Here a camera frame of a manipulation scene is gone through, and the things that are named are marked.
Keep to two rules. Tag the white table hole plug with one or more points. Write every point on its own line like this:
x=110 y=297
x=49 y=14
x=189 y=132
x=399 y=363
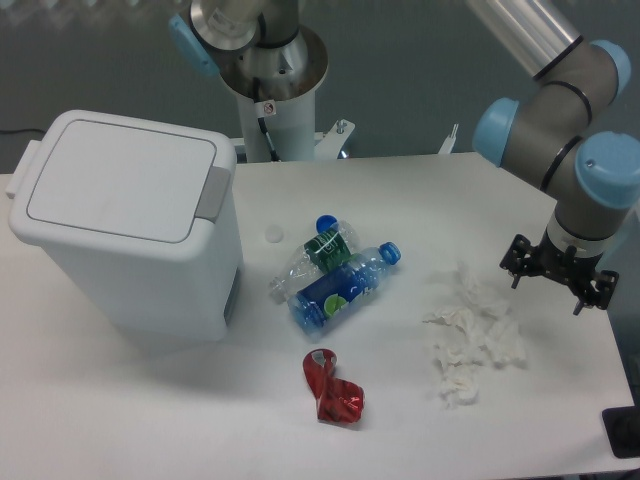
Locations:
x=274 y=234

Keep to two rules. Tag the black device at table edge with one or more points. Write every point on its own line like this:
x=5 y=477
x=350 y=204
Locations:
x=622 y=429

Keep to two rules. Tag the white clamp behind table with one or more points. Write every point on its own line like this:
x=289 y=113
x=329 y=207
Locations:
x=449 y=142

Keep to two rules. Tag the clear bottle green label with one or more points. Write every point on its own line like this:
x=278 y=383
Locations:
x=318 y=256

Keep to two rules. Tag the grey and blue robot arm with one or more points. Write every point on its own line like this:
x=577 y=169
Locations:
x=273 y=65

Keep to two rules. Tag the crumpled white tissue paper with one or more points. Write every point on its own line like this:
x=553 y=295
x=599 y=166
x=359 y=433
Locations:
x=477 y=331

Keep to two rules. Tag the crushed red soda can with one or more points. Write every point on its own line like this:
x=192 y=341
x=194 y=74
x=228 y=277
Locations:
x=338 y=401

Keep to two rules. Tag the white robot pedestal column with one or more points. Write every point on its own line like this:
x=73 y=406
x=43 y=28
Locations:
x=285 y=127

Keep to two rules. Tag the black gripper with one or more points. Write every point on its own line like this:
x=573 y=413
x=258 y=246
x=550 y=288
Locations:
x=592 y=289

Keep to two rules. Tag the white plastic trash can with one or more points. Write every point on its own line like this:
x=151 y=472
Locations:
x=139 y=215

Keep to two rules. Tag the white bracket with bolt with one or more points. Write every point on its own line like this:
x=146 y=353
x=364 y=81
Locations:
x=332 y=145

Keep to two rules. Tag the blue labelled plastic bottle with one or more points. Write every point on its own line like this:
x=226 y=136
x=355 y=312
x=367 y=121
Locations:
x=315 y=306

